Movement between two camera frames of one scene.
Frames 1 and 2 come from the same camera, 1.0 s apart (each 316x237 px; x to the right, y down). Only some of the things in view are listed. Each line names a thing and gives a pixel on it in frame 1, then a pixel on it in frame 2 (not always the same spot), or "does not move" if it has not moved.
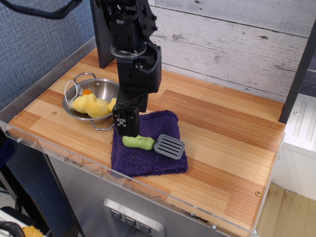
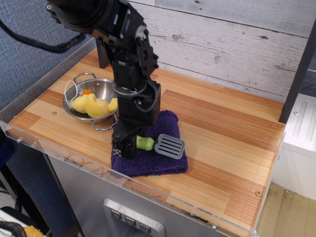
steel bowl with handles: [102, 88] does not move
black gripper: [127, 121] -> [124, 139]
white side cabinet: [296, 168] does not move
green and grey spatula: [167, 145] does not move
